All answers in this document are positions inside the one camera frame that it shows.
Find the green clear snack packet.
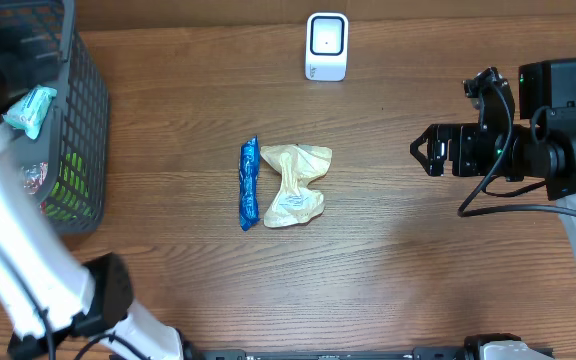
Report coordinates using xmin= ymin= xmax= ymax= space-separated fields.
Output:
xmin=21 ymin=153 xmax=93 ymax=221

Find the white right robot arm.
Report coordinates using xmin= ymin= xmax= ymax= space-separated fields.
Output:
xmin=410 ymin=58 xmax=576 ymax=263

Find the beige crumpled plastic bag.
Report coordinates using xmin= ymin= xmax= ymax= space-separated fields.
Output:
xmin=261 ymin=144 xmax=333 ymax=228

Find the blue cookie packet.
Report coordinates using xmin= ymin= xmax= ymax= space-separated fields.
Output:
xmin=239 ymin=136 xmax=261 ymax=231

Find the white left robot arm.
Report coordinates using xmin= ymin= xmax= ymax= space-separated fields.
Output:
xmin=0 ymin=125 xmax=184 ymax=359

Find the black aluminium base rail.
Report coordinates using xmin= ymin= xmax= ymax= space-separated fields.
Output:
xmin=192 ymin=346 xmax=480 ymax=360

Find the grey plastic mesh basket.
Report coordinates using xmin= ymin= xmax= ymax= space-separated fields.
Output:
xmin=0 ymin=1 xmax=110 ymax=235

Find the mint green snack packet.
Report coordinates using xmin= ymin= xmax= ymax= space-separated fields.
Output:
xmin=2 ymin=85 xmax=57 ymax=140

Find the white barcode scanner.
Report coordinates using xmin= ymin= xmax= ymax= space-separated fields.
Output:
xmin=305 ymin=12 xmax=349 ymax=82

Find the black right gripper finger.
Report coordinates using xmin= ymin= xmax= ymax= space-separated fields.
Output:
xmin=410 ymin=144 xmax=431 ymax=175
xmin=410 ymin=125 xmax=433 ymax=150

